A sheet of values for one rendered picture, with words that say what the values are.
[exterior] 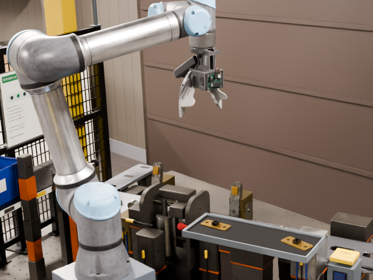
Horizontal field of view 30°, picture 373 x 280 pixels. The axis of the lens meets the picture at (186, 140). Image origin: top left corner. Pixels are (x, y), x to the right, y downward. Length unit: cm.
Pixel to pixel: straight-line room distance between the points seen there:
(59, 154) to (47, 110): 13
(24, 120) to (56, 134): 108
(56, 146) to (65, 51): 30
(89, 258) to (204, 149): 363
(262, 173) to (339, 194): 67
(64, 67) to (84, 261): 51
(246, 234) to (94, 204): 44
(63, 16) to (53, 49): 145
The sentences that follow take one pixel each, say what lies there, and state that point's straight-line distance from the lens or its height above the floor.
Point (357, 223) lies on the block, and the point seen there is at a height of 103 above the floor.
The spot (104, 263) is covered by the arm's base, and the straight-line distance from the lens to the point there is 182.
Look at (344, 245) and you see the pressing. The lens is 224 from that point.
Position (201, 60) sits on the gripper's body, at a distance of 198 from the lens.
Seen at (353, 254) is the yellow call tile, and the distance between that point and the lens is 183.
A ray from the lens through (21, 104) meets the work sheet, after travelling 290.
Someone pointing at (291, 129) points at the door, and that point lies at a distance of 473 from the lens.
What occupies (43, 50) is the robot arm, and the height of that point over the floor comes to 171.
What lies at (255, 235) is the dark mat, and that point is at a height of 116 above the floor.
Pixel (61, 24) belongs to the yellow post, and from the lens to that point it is 311.
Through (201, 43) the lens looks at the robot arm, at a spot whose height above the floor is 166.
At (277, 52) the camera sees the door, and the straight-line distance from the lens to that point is 468.
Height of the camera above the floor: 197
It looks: 17 degrees down
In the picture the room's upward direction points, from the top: 2 degrees counter-clockwise
